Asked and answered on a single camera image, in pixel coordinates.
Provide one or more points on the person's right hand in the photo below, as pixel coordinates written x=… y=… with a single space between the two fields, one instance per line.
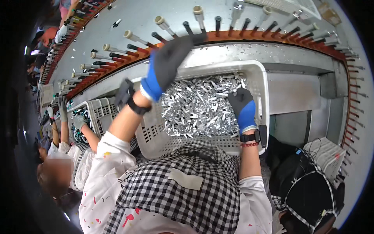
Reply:
x=246 y=112

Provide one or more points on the person's left hand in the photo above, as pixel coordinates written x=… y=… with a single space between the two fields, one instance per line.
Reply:
x=165 y=67

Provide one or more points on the person's right fingers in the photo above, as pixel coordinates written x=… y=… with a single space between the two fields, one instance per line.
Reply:
x=239 y=93

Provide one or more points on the person's left fingers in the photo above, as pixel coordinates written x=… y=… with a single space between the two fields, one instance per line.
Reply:
x=190 y=41

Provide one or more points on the row of silver tubes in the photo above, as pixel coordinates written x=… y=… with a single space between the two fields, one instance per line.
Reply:
x=164 y=25

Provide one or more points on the heap of silver metal parts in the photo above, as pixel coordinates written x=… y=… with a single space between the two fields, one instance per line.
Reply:
x=198 y=108

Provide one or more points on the black wrist band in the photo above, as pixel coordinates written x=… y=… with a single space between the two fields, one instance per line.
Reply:
x=248 y=137
x=137 y=107

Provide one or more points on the loose black white tube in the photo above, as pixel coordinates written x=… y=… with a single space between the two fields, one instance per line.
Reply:
x=117 y=23

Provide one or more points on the large white plastic basket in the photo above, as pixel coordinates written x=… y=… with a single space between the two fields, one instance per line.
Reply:
x=154 y=137

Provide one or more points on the small white slatted basket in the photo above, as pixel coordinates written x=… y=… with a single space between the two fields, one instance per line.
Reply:
x=327 y=156

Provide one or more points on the white basket with dark parts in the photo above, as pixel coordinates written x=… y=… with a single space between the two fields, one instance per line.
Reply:
x=99 y=112

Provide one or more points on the brown cardboard piece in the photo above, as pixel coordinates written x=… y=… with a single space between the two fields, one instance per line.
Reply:
x=330 y=13

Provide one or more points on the person's body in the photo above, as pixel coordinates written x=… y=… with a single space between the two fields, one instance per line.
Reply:
x=181 y=201

